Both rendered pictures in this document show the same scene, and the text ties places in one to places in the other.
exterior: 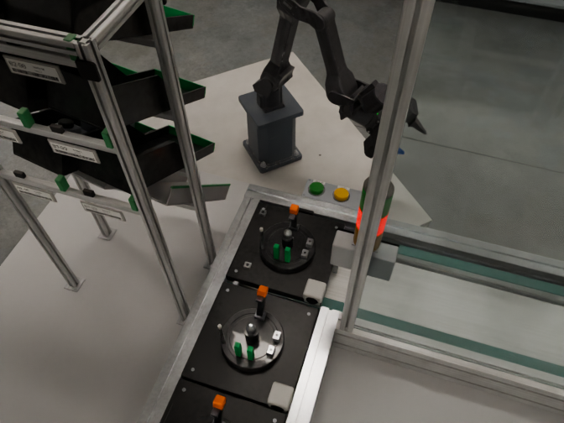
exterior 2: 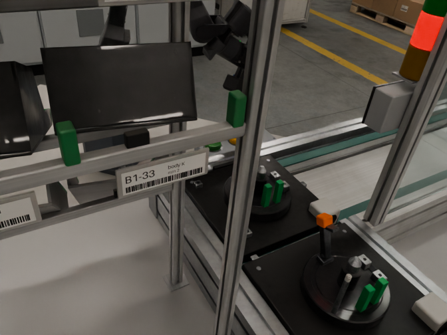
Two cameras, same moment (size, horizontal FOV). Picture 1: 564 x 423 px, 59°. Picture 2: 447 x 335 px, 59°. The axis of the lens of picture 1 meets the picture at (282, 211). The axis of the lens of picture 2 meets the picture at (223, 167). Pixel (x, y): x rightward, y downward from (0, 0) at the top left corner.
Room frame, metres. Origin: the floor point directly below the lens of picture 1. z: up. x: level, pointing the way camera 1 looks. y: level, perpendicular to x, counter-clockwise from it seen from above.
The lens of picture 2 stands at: (0.36, 0.52, 1.50)
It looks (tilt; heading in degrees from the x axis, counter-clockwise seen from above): 36 degrees down; 308
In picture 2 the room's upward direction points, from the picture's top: 6 degrees clockwise
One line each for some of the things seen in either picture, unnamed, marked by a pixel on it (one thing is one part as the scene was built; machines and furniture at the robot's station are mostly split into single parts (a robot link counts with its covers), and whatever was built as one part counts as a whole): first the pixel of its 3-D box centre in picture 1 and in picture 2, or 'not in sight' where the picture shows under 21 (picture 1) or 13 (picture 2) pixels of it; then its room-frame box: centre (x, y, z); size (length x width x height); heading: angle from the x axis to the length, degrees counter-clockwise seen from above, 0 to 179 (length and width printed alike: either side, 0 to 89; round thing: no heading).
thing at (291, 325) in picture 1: (251, 333); (350, 274); (0.44, 0.07, 1.01); 0.24 x 0.24 x 0.13; 71
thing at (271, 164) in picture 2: (287, 250); (255, 201); (0.68, -0.01, 0.96); 0.24 x 0.24 x 0.02; 71
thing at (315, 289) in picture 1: (314, 292); (323, 213); (0.56, -0.07, 0.97); 0.05 x 0.05 x 0.04; 71
